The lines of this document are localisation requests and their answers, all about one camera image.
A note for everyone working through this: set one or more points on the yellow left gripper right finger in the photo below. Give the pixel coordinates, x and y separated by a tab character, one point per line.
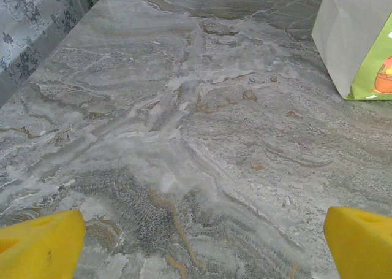
361	245

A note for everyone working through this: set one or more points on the white paper bag green print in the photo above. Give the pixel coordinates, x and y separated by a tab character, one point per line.
346	36

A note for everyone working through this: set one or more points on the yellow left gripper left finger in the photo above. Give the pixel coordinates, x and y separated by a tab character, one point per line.
39	245

